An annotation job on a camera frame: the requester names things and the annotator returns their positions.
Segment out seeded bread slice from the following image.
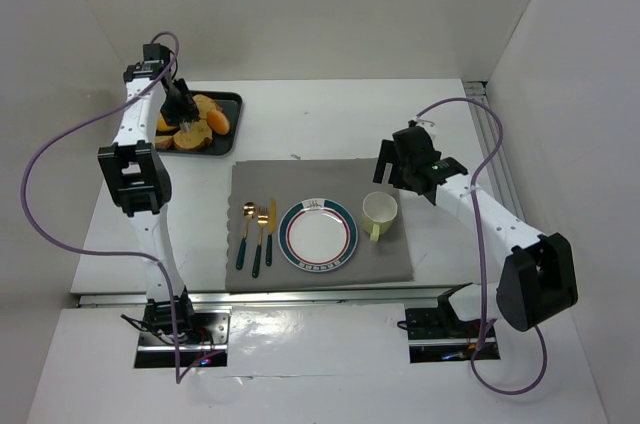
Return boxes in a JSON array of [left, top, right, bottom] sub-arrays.
[[173, 120, 213, 151], [193, 94, 222, 120]]

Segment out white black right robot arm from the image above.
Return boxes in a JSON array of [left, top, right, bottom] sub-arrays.
[[373, 122, 578, 332]]

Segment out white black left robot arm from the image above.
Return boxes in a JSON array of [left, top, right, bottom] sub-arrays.
[[98, 42, 199, 328]]

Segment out thin brown bread slice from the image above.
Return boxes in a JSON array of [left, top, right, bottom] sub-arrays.
[[154, 135, 174, 150]]

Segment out orange glazed donut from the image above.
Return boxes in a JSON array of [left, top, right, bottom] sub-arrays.
[[156, 114, 179, 134]]

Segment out orange round bun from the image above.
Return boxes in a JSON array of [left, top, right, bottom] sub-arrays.
[[206, 109, 231, 136]]

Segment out black rectangular tray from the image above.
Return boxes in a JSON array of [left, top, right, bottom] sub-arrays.
[[156, 91, 243, 156]]

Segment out pale green ceramic mug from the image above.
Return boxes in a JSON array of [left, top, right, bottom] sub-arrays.
[[362, 191, 398, 242]]

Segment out white plate teal red rim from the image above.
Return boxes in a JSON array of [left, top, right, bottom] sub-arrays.
[[276, 198, 358, 274]]

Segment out grey cloth placemat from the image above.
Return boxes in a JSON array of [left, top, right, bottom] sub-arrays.
[[225, 159, 414, 293]]

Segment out aluminium side rail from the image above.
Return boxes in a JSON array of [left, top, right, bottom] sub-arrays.
[[463, 81, 524, 219]]

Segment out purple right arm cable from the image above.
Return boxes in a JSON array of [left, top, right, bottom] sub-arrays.
[[412, 96, 549, 395]]

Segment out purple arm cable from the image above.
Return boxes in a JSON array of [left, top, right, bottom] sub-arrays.
[[412, 96, 549, 395], [19, 31, 201, 385]]

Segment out gold spoon green handle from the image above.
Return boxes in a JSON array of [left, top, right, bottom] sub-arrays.
[[235, 202, 257, 270]]

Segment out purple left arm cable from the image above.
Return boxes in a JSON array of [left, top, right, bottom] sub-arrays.
[[19, 31, 201, 385]]

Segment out gold fork green handle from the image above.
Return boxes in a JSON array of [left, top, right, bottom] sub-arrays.
[[251, 206, 269, 279]]

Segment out gold knife green handle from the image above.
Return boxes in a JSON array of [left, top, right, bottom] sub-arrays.
[[265, 198, 277, 267]]

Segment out aluminium front rail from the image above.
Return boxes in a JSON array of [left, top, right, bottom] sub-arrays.
[[75, 283, 501, 309]]

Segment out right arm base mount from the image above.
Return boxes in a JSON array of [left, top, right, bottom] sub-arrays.
[[396, 285, 480, 364]]

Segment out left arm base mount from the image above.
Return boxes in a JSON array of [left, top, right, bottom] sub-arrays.
[[120, 306, 231, 370]]

